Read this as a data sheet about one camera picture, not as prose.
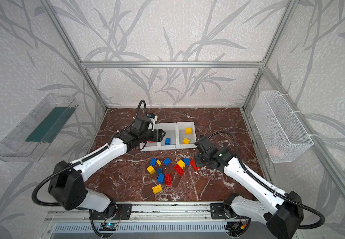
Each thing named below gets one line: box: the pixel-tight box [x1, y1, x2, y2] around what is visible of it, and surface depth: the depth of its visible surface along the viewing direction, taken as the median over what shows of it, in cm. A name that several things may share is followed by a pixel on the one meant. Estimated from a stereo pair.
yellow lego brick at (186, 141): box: [182, 137, 191, 145], surface depth 100 cm
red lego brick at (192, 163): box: [190, 158, 200, 171], surface depth 91 cm
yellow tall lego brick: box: [184, 127, 192, 135], surface depth 106 cm
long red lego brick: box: [164, 173, 173, 187], surface depth 84 cm
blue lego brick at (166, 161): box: [163, 157, 172, 166], surface depth 92 cm
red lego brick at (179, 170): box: [173, 163, 185, 176], surface depth 88 cm
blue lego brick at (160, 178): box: [157, 173, 165, 184], surface depth 84 cm
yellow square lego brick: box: [146, 164, 156, 176], surface depth 86 cm
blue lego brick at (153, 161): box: [150, 157, 157, 166], surface depth 93 cm
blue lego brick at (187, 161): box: [183, 157, 190, 166], surface depth 91 cm
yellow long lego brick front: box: [152, 183, 164, 195], surface depth 82 cm
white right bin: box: [176, 121, 197, 150], surface depth 101 cm
